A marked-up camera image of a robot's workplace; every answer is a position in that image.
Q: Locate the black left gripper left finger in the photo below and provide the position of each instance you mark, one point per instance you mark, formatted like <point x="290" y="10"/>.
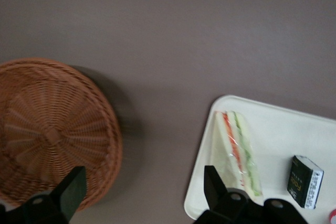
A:
<point x="68" y="197"/>

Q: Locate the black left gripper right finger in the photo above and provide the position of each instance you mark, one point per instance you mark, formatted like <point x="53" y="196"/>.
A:
<point x="220" y="203"/>

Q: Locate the beige plastic tray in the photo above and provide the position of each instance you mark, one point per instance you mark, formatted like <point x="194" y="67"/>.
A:
<point x="275" y="134"/>

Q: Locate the round brown wicker basket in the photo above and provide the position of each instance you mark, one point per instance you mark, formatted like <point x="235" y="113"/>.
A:
<point x="52" y="129"/>

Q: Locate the triangular sandwich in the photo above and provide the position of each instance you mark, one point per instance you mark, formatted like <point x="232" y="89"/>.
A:
<point x="233" y="145"/>

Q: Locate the red-capped small bottle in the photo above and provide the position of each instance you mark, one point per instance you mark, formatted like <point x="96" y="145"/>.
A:
<point x="333" y="214"/>

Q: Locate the small black box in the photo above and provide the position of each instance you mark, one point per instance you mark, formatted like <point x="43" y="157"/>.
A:
<point x="302" y="182"/>

